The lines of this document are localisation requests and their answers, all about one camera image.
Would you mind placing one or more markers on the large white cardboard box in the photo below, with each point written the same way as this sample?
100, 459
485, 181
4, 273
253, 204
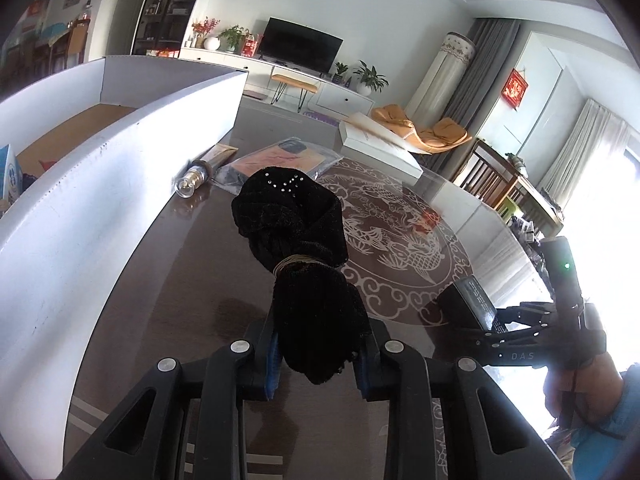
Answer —
100, 210

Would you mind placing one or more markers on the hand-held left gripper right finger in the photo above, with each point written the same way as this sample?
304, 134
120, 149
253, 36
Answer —
361, 372

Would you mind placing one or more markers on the person's right hand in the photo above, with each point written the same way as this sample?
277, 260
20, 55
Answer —
595, 390

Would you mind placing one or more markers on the green potted plant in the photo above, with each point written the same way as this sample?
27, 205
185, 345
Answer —
232, 37

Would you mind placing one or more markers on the wooden dining table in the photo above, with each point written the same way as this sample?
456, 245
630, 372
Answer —
55, 45

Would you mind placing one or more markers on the blue and white carton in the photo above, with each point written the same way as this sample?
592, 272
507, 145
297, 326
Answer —
9, 177

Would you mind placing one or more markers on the black cloth bundle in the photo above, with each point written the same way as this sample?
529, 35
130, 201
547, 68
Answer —
300, 240

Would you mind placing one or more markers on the large leafy potted plant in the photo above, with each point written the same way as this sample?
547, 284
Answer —
369, 77

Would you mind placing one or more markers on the white flat box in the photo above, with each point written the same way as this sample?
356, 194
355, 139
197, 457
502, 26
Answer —
380, 145

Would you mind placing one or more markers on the round patterned table mat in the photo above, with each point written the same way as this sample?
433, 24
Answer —
400, 240

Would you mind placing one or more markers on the white television cabinet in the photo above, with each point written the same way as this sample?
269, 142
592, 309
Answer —
330, 95

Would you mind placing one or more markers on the clear glass bottle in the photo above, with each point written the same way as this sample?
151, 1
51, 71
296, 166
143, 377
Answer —
195, 178

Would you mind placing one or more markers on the tall dark display cabinet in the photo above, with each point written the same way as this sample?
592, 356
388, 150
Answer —
170, 5

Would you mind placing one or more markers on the purple floor mat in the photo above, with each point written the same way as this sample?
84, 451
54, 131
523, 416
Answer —
322, 117

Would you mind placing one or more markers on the white tower air conditioner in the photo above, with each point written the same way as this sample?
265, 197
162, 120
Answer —
442, 77

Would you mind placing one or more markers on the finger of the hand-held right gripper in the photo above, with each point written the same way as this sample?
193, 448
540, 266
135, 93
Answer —
530, 309
510, 337

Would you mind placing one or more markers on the clear plastic flat packet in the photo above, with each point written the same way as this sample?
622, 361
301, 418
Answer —
280, 160

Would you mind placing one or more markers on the black box with white print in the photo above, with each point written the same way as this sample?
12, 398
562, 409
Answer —
472, 300

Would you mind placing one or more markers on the wooden bench with metal legs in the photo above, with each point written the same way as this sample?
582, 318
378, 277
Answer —
294, 84

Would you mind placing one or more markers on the red wall decoration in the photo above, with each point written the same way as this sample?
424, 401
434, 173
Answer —
515, 87

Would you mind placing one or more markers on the grey curtain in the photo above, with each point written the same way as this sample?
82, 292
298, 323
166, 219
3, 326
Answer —
482, 85

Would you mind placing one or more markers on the red flower bouquet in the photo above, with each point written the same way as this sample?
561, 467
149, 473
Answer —
205, 27

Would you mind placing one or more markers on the white round vase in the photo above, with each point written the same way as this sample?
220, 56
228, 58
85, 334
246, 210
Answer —
212, 43

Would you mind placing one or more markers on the dark wooden side table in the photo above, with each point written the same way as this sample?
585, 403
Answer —
535, 200

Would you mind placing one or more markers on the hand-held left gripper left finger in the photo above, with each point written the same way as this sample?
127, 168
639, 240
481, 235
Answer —
272, 365

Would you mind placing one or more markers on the black flat television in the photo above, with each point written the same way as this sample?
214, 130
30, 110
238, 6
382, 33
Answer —
300, 46

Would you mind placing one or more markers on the white sheer curtain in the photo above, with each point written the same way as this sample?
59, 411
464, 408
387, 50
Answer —
590, 155

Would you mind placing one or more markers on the small potted plant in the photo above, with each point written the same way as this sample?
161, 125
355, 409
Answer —
340, 72

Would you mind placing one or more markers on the orange lounge chair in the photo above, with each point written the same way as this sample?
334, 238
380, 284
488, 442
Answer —
430, 132

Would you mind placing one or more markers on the red boxes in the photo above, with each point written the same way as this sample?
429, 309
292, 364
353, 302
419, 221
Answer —
162, 52

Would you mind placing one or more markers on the red gift box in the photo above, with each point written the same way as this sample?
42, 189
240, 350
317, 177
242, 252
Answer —
250, 45

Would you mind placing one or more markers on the dark wooden chair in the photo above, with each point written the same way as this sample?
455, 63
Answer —
487, 175

